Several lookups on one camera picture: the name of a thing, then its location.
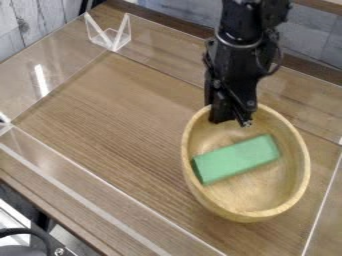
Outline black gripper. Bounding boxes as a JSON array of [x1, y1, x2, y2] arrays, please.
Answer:
[[203, 29, 284, 127]]

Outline green rectangular block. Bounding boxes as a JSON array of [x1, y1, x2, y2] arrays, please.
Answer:
[[191, 134, 281, 185]]

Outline wooden oval bowl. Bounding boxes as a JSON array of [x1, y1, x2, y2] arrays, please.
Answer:
[[181, 105, 312, 223]]

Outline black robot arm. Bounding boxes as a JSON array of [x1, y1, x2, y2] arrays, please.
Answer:
[[203, 0, 292, 127]]

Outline clear acrylic corner bracket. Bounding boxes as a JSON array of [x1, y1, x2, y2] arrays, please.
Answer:
[[84, 12, 131, 52]]

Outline black metal bracket with screw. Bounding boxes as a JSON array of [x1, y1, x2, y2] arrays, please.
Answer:
[[30, 223, 78, 256]]

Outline black cable lower left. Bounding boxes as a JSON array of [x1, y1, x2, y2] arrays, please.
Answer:
[[0, 227, 54, 256]]

